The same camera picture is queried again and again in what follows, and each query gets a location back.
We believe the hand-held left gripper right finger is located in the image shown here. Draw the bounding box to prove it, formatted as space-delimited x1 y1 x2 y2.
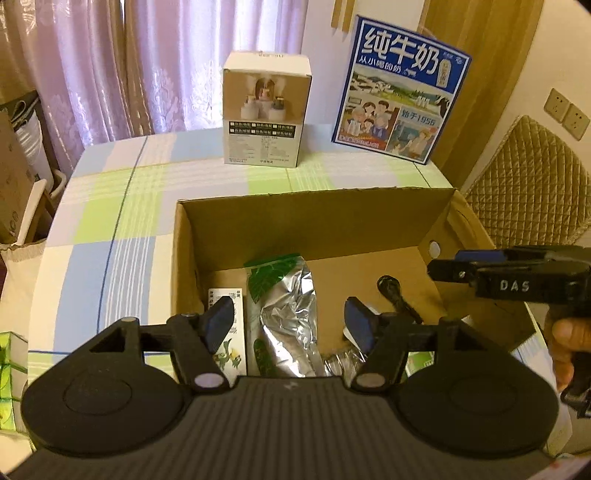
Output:
344 298 504 393

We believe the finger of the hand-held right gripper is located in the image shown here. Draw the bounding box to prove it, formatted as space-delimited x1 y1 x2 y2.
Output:
427 259 481 283
455 247 591 266

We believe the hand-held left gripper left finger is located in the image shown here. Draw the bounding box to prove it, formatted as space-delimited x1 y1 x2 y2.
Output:
88 295 234 394

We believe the white night light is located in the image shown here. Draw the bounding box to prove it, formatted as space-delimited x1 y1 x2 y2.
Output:
342 307 384 347

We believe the white medicine box plant print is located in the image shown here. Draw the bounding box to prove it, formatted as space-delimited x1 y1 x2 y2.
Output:
208 287 247 374

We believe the black audio cable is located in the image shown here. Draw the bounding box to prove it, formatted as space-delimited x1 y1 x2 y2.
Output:
376 275 423 324

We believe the green box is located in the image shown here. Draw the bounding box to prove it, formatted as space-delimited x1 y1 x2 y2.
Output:
402 351 437 376

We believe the silver foil bag green leaf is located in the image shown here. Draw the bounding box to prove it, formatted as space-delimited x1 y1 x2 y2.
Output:
244 254 326 377

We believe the person's right hand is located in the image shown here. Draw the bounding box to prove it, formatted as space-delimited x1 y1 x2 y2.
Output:
546 318 591 391

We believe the quilted tan chair cushion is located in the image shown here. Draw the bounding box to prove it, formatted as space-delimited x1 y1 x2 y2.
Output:
464 115 591 259

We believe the blue milk carton box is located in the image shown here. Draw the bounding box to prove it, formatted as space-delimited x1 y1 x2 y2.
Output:
331 15 472 164

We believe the beige cloth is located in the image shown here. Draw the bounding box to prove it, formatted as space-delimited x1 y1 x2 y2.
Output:
0 240 47 324

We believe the beige product box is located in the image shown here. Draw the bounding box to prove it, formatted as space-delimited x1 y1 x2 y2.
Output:
222 52 312 168

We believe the large brown cardboard box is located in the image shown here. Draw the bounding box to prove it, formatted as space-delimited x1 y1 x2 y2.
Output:
0 113 35 245

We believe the white paper bag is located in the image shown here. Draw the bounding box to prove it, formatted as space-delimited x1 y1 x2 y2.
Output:
9 95 56 185

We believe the pink curtain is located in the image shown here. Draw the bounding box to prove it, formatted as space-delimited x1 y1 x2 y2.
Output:
0 0 305 178

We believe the wall outlet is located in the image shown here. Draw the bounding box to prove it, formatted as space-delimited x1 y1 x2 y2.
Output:
564 104 591 141
544 88 571 123

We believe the wooden frame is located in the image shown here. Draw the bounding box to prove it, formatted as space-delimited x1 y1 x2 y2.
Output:
23 178 65 245

